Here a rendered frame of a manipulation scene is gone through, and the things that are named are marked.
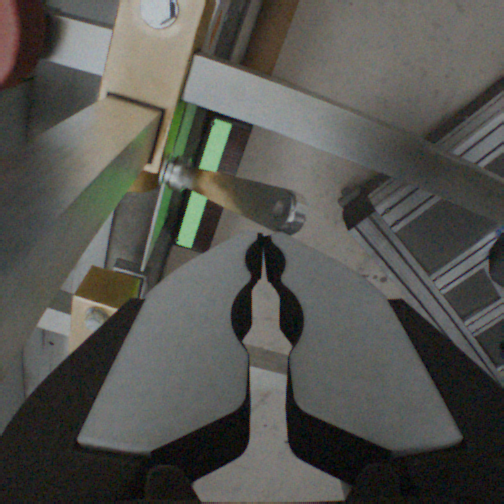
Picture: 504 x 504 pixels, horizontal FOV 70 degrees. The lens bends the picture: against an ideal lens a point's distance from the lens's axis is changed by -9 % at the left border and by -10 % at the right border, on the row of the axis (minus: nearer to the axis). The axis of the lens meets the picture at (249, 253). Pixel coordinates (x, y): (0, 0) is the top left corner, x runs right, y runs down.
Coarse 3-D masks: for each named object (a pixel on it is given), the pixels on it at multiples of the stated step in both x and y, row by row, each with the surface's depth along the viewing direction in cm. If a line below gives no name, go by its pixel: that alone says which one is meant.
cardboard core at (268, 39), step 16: (272, 0) 85; (288, 0) 85; (272, 16) 87; (288, 16) 88; (256, 32) 90; (272, 32) 89; (256, 48) 91; (272, 48) 91; (256, 64) 93; (272, 64) 94
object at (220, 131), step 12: (216, 120) 40; (216, 132) 41; (228, 132) 41; (216, 144) 42; (204, 156) 42; (216, 156) 42; (204, 168) 43; (216, 168) 43; (192, 192) 45; (192, 204) 45; (204, 204) 45; (192, 216) 46; (192, 228) 47; (180, 240) 48; (192, 240) 48
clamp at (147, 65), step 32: (128, 0) 20; (192, 0) 20; (128, 32) 21; (160, 32) 21; (192, 32) 21; (128, 64) 22; (160, 64) 22; (128, 96) 23; (160, 96) 23; (160, 128) 24; (160, 160) 25
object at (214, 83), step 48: (48, 48) 22; (96, 48) 22; (192, 96) 24; (240, 96) 24; (288, 96) 24; (336, 144) 25; (384, 144) 25; (432, 144) 27; (432, 192) 27; (480, 192) 27
